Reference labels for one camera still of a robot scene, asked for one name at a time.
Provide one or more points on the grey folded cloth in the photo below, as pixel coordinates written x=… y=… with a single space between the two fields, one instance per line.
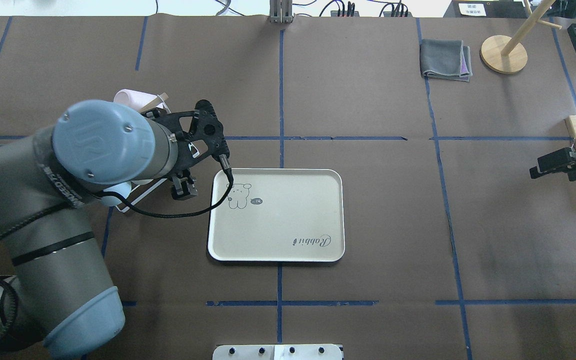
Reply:
x=447 y=59

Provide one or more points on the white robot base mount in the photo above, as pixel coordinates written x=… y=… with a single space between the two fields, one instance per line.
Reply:
x=316 y=351

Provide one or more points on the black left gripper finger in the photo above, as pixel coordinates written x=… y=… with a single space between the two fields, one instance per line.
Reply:
x=183 y=187

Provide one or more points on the light blue cup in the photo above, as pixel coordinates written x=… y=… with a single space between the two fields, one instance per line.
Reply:
x=111 y=196

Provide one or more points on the wooden stand with round base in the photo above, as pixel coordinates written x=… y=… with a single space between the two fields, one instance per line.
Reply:
x=505 y=54

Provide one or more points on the beige rabbit tray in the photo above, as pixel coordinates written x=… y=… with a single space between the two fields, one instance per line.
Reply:
x=280 y=215

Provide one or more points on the pink cup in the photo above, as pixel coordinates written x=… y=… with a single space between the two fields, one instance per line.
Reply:
x=137 y=100

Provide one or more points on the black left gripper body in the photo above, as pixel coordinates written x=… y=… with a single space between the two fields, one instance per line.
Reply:
x=183 y=188

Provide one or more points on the aluminium profile post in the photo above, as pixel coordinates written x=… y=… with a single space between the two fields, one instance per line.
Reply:
x=281 y=11

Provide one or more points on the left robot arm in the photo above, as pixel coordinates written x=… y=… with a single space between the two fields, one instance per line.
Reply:
x=61 y=293

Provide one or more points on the white wire cup rack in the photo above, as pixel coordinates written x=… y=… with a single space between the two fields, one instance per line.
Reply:
x=142 y=188

